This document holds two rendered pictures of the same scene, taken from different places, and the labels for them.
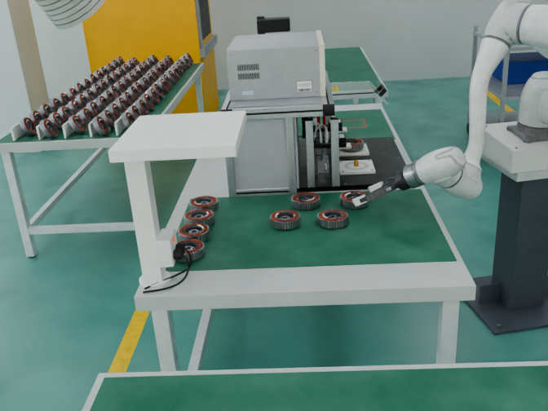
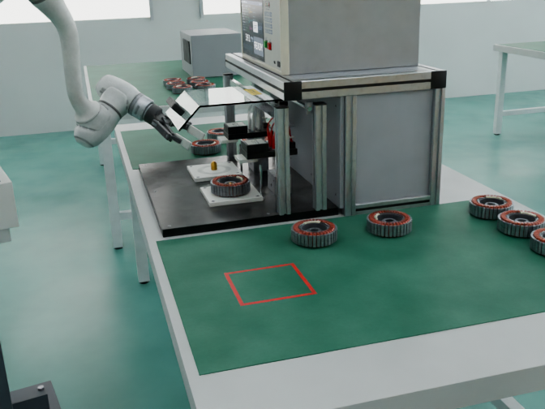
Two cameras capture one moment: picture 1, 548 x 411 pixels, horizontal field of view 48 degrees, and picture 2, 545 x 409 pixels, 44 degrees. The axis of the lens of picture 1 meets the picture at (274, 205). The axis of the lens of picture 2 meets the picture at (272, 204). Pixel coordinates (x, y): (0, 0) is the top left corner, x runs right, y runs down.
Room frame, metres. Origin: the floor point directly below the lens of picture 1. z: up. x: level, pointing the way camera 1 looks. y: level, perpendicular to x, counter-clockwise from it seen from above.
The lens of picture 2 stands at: (4.51, -0.86, 1.37)
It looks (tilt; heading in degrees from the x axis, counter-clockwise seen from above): 19 degrees down; 161
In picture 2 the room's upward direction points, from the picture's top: 2 degrees counter-clockwise
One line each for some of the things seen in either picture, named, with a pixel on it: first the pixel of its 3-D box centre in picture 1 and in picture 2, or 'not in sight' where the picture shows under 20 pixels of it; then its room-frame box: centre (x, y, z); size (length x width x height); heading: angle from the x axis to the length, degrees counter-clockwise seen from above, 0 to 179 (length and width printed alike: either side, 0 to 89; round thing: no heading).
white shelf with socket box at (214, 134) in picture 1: (191, 199); not in sight; (1.78, 0.26, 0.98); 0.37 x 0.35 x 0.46; 177
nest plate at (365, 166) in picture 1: (355, 166); (214, 171); (2.52, -0.37, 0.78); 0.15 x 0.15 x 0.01; 87
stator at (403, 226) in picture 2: not in sight; (388, 223); (3.14, -0.08, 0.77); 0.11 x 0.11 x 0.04
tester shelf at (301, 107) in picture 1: (280, 93); (321, 68); (2.66, -0.06, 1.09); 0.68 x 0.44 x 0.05; 177
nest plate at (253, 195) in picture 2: (351, 149); (230, 193); (2.77, -0.38, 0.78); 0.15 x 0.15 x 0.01; 87
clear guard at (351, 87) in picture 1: (348, 94); (231, 105); (2.81, -0.38, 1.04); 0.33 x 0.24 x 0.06; 87
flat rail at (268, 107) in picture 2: not in sight; (251, 96); (2.65, -0.28, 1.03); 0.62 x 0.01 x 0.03; 177
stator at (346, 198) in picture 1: (354, 199); (205, 147); (2.18, -0.31, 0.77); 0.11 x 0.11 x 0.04
